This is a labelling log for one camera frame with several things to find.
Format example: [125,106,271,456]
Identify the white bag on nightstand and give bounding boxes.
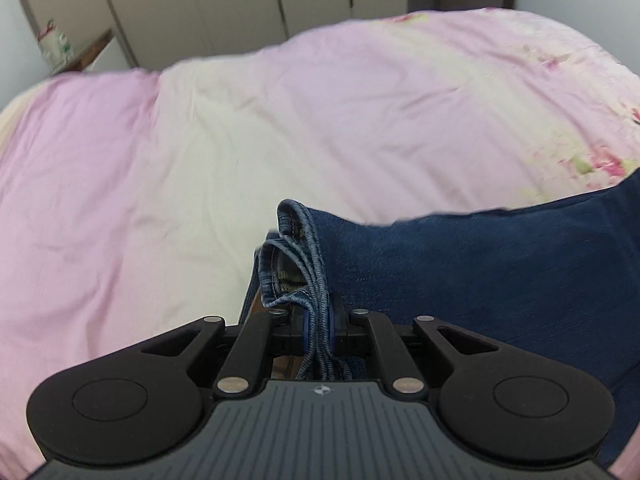
[37,18,65,74]

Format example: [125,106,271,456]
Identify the pink floral blanket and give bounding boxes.
[0,7,640,480]

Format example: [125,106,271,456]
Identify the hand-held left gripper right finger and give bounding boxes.
[323,308,502,397]

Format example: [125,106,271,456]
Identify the white nightstand with wooden top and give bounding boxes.
[62,29,142,75]

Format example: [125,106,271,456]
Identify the clear bottle with green label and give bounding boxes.
[56,30,78,64]

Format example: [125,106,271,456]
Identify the beige wardrobe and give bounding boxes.
[10,0,416,71]

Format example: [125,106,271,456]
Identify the blue denim pants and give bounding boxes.
[240,167,640,472]

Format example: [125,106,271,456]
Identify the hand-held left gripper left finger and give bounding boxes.
[140,309,309,397]

